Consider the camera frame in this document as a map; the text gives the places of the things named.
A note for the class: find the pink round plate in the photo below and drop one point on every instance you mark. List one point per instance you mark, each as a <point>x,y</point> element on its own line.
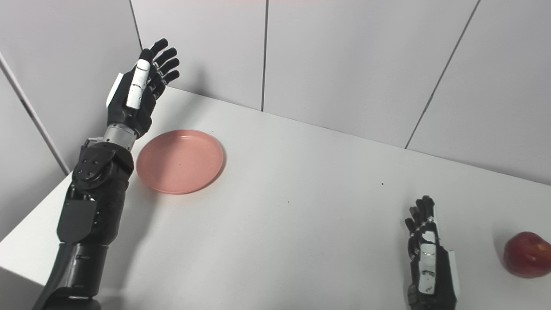
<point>181,161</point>

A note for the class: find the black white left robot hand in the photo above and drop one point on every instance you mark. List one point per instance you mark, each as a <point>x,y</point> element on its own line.
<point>125,112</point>

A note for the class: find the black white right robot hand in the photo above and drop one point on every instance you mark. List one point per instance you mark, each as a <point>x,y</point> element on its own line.
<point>439,284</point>

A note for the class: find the red apple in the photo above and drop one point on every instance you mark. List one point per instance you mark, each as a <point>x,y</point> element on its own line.
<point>527,255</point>

